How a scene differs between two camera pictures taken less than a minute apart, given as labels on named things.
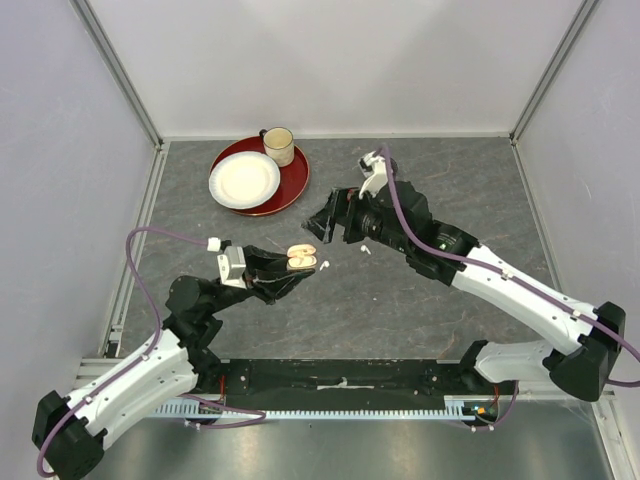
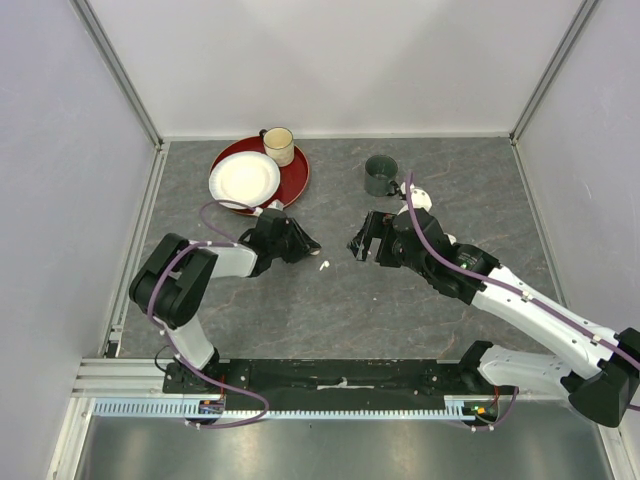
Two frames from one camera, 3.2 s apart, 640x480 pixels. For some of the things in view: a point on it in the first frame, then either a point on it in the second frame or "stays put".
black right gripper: (343, 208) -> (376, 224)
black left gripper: (263, 277) -> (303, 243)
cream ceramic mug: (278, 145) stays put
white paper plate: (243, 179) stays put
